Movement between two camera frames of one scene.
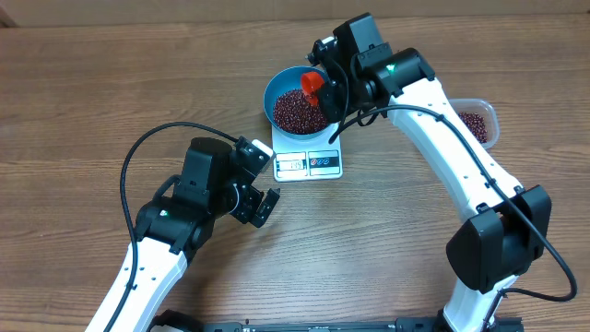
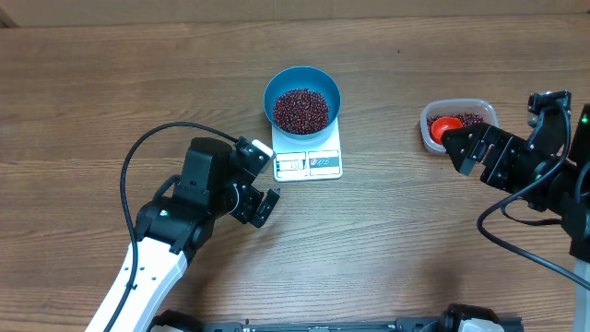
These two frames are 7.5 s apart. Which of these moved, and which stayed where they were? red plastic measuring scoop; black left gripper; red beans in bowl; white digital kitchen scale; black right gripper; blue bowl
Moved: red plastic measuring scoop; black right gripper
Stayed: white digital kitchen scale; black left gripper; red beans in bowl; blue bowl
